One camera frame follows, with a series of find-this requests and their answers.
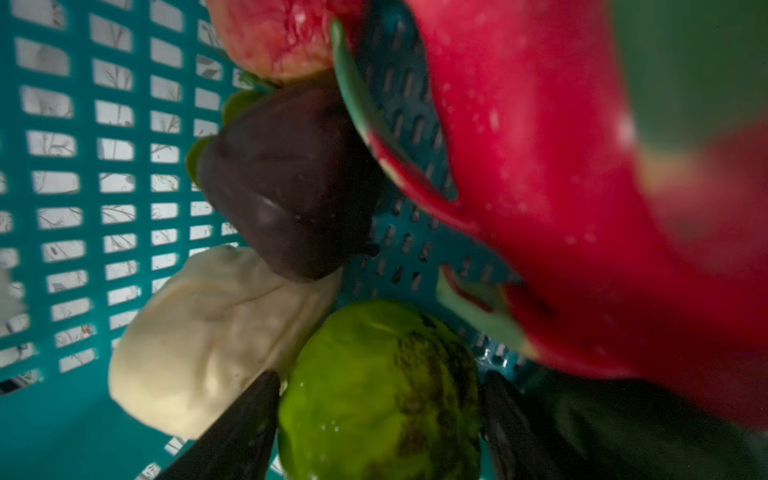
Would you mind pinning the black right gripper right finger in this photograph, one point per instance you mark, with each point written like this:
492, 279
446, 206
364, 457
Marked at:
521, 445

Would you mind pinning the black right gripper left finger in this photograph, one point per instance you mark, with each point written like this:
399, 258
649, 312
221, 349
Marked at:
238, 445

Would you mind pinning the cream pear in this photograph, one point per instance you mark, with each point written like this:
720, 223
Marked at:
210, 331

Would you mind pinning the lime green fruit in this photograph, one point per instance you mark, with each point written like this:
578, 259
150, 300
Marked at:
382, 390

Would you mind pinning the red dragon fruit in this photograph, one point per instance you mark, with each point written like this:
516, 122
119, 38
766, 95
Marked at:
614, 154

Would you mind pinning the dark green avocado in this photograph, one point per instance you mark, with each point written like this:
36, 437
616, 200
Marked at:
634, 430

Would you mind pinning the dark purple mangosteen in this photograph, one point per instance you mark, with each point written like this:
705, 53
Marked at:
290, 173

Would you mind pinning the teal plastic basket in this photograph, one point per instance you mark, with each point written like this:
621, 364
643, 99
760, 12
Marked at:
100, 103

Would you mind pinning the red peach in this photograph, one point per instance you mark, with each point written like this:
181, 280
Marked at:
283, 41

